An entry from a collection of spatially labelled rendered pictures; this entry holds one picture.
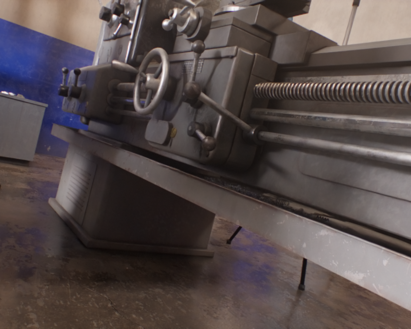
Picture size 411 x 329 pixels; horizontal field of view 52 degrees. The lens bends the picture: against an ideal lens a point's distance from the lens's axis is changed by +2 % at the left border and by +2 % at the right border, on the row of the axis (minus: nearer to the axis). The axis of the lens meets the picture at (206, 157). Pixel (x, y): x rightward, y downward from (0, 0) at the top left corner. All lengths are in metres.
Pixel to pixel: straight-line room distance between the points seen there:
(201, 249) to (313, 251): 1.46
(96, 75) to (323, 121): 1.35
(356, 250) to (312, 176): 0.33
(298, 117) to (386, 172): 0.21
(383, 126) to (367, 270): 0.26
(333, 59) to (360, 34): 4.55
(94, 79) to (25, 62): 3.25
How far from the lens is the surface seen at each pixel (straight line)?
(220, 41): 1.11
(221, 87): 1.05
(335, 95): 0.88
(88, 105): 2.03
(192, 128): 1.02
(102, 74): 2.03
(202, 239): 2.17
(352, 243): 0.69
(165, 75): 1.18
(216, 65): 1.10
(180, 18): 1.17
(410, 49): 0.91
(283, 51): 1.12
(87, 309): 1.35
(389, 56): 0.93
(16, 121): 3.89
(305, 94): 0.93
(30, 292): 1.41
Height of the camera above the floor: 0.54
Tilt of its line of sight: 1 degrees down
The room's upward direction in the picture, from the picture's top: 14 degrees clockwise
